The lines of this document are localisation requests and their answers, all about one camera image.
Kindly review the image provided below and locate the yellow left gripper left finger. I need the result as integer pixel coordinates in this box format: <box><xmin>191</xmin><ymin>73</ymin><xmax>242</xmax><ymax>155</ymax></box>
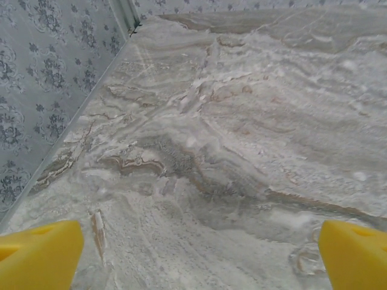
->
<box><xmin>0</xmin><ymin>219</ymin><xmax>85</xmax><ymax>290</ymax></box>

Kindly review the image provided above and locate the aluminium table edge rail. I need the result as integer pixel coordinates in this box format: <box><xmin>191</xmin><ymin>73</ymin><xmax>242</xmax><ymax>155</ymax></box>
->
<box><xmin>0</xmin><ymin>28</ymin><xmax>140</xmax><ymax>235</ymax></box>

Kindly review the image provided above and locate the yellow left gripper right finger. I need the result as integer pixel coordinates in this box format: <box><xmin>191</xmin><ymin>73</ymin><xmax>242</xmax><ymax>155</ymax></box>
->
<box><xmin>318</xmin><ymin>219</ymin><xmax>387</xmax><ymax>290</ymax></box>

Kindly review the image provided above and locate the aluminium frame post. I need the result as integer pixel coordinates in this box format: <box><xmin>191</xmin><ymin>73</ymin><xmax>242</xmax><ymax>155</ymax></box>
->
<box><xmin>110</xmin><ymin>0</ymin><xmax>143</xmax><ymax>36</ymax></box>

